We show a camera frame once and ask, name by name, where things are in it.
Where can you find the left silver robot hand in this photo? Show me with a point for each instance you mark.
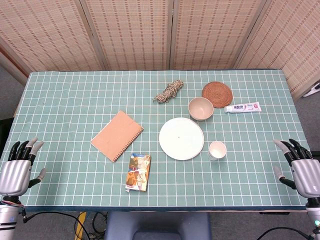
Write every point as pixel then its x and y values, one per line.
pixel 13 175

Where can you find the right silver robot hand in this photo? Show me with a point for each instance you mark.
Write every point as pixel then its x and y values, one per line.
pixel 306 175

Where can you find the small white paper cup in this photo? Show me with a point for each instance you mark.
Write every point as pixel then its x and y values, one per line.
pixel 217 150

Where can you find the off-white bowl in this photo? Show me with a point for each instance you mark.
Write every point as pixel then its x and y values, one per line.
pixel 200 108

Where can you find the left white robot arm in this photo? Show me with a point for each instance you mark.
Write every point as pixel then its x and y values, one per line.
pixel 7 217

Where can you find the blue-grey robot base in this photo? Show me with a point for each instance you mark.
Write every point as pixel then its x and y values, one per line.
pixel 157 225

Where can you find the white plate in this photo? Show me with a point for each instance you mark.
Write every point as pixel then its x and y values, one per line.
pixel 181 142

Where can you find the white screen foot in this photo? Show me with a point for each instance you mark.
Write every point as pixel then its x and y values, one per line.
pixel 312 90

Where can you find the white toothpaste tube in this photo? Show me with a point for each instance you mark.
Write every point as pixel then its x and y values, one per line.
pixel 245 107

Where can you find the green checked tablecloth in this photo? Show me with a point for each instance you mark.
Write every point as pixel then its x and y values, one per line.
pixel 75 100

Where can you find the brown spiral notebook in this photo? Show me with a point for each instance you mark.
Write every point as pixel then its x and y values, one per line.
pixel 116 136

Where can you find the brown woven rattan coaster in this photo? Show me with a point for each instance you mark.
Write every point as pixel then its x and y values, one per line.
pixel 217 93

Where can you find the orange snack box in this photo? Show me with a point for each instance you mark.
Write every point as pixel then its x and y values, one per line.
pixel 138 172

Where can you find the bamboo folding screen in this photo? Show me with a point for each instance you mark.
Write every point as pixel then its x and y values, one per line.
pixel 135 32

